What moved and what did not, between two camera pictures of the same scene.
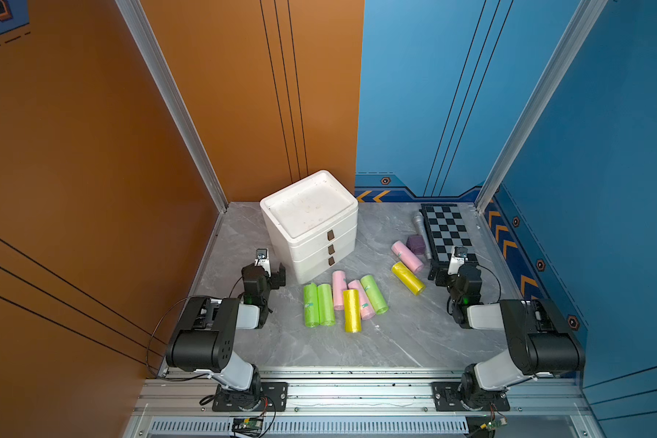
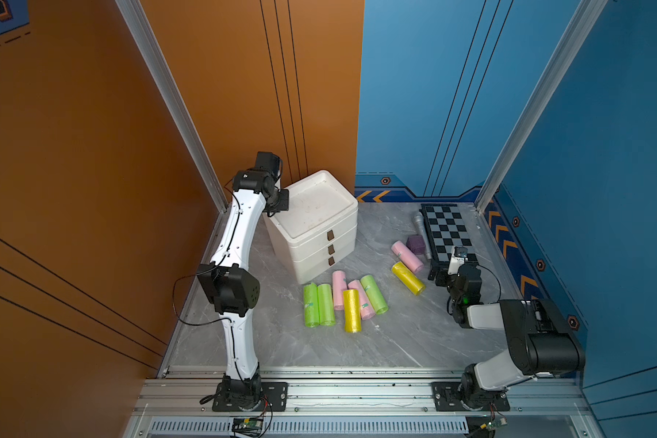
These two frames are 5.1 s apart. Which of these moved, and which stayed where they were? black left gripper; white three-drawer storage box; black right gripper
Moved: black left gripper
Stayed: white three-drawer storage box; black right gripper
